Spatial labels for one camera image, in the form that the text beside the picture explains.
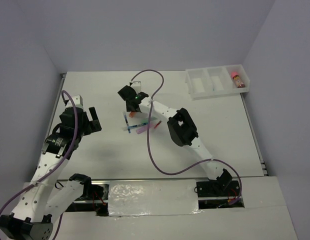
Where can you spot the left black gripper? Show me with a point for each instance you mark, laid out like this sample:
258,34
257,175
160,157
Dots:
96,126

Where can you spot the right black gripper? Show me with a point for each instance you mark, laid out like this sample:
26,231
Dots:
128,109

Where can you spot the orange highlighter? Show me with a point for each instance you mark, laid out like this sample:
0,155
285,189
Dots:
132,114

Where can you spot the pink-capped clear tube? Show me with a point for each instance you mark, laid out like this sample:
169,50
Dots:
237,80

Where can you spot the blue highlighter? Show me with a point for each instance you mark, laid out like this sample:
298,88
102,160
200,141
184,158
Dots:
217,84

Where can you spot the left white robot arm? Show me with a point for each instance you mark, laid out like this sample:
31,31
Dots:
34,216

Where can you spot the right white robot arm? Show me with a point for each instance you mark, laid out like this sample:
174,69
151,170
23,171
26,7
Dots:
182,129

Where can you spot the dark blue pen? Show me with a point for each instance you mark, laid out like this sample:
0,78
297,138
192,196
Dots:
126,122

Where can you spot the green highlighter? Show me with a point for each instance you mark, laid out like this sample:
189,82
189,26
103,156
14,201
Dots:
146,120

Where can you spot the teal blue pen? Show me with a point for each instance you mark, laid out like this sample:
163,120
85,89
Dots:
132,127

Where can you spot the purple highlighter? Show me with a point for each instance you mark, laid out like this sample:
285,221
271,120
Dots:
143,128

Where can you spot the clear three-compartment organizer tray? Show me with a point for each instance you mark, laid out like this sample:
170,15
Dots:
200,86

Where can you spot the silver foil sheet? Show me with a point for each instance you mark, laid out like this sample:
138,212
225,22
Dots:
152,198

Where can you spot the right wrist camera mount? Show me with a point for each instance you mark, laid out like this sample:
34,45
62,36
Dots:
136,85

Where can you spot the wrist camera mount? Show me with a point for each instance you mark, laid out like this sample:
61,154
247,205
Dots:
78,101
136,85

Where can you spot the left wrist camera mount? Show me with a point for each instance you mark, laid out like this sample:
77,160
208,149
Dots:
78,101

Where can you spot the aluminium rail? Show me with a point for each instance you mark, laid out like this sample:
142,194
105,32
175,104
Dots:
197,179

